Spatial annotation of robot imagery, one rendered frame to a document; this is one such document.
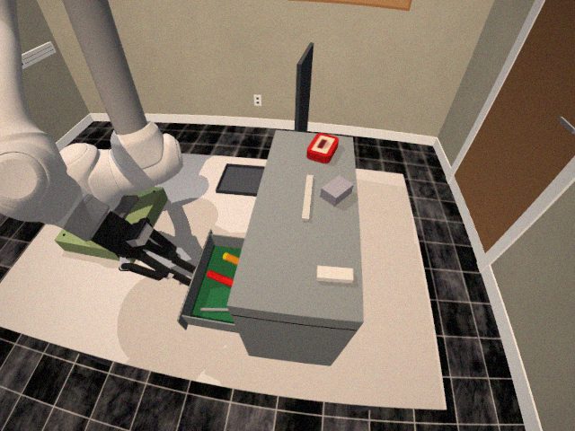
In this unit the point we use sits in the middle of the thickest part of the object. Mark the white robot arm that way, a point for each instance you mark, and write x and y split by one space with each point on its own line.
36 180

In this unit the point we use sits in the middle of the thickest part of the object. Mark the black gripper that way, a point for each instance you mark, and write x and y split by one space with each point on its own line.
109 236

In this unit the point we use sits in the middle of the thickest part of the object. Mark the orange cylinder with yellow end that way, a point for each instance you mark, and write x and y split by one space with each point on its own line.
231 258

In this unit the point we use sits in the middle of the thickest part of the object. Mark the black flat panel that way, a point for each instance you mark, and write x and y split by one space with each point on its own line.
303 87

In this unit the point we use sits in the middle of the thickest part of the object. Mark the grey tool chest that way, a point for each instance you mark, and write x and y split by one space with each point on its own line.
278 308

